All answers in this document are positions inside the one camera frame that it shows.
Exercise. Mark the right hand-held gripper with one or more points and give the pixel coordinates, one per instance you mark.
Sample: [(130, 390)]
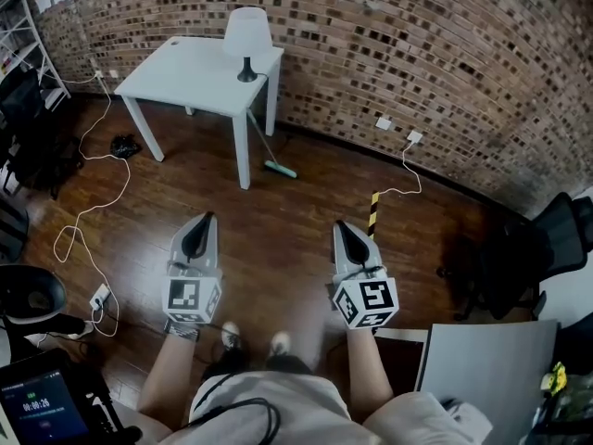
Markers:
[(377, 295)]

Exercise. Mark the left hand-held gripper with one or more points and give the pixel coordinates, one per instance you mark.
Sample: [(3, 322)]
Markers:
[(185, 295)]

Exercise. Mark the person's left forearm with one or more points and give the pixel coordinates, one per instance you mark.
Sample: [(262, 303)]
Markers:
[(164, 378)]

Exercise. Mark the person's right forearm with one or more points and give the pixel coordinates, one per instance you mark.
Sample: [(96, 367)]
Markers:
[(370, 373)]

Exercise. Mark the patterned wristband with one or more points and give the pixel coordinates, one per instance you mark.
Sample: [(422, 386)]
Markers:
[(181, 331)]

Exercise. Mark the person's left shoe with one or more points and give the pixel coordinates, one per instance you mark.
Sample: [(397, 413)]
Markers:
[(230, 334)]

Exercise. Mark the person's shoe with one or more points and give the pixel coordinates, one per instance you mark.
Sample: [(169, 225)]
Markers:
[(280, 343), (230, 334)]

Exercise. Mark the white power strip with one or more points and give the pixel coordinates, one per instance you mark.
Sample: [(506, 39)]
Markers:
[(99, 296)]

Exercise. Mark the person's right shoe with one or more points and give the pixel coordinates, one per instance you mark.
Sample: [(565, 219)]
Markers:
[(280, 343)]

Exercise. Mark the person's black trousers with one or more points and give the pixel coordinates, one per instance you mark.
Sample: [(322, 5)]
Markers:
[(287, 364)]

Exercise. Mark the black plastic bag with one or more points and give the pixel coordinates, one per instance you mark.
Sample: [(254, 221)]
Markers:
[(125, 145)]

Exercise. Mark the black mesh office chair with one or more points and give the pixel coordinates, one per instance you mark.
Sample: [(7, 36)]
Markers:
[(514, 267)]

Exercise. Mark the black round chair shell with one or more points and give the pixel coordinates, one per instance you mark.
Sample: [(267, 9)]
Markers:
[(32, 290)]

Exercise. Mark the person's beige shirt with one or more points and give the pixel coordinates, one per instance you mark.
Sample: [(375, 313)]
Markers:
[(287, 410)]

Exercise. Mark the black office chair with headrest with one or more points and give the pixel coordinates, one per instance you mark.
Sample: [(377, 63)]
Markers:
[(21, 97), (51, 165)]

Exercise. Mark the grey desk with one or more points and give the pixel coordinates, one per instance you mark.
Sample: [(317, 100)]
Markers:
[(491, 369)]

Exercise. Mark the white square table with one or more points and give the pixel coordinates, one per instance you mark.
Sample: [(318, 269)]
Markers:
[(194, 77)]

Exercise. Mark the black tablet with screen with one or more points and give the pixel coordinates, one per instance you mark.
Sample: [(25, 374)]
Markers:
[(41, 406)]

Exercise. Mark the small yellow object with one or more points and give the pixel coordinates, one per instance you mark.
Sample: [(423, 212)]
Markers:
[(555, 378)]

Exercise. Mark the white table lamp black base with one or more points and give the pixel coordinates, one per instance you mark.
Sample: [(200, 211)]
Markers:
[(247, 30)]

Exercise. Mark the white metal shelf rack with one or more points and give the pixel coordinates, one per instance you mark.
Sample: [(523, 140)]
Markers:
[(37, 54)]

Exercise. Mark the white wall socket with plug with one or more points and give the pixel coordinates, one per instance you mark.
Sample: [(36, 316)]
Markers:
[(415, 137)]

